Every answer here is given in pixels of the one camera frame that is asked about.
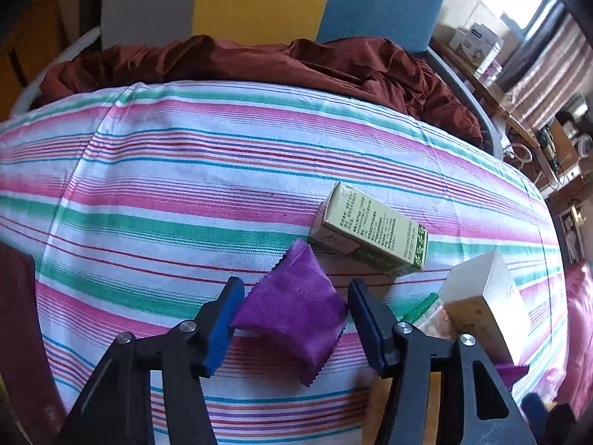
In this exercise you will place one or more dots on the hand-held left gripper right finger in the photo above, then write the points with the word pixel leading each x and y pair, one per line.
pixel 368 329

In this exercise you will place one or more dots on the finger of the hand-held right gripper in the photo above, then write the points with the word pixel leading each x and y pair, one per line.
pixel 532 410

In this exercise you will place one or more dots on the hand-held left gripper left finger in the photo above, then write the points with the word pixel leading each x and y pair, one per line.
pixel 222 333

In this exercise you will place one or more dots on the purple packet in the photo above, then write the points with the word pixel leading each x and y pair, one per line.
pixel 512 374
pixel 292 315

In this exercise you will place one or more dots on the white carton box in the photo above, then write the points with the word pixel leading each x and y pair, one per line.
pixel 491 301

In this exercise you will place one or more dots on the clear green-zip snack bag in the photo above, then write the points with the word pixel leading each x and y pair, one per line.
pixel 433 322

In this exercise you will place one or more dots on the green carton box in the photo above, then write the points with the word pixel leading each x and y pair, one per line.
pixel 370 231

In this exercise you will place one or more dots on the striped bed sheet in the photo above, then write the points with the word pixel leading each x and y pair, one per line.
pixel 185 171

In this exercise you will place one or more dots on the cardboard box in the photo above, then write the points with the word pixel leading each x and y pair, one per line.
pixel 566 146

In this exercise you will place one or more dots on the wooden side table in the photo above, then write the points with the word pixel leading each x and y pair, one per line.
pixel 491 92

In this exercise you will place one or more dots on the maroon blanket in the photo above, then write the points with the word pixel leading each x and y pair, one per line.
pixel 231 62

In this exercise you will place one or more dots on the white desk fan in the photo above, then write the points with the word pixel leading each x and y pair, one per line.
pixel 585 142

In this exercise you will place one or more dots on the small pink box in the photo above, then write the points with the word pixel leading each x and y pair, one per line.
pixel 492 70

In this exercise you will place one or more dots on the white printed carton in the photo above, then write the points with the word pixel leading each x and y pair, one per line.
pixel 477 46

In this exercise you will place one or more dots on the patterned curtain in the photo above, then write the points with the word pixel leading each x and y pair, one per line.
pixel 546 79

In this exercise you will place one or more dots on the grey yellow blue sofa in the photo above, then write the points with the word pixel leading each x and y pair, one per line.
pixel 380 0

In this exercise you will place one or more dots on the wooden wardrobe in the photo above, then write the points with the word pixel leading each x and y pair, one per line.
pixel 32 46

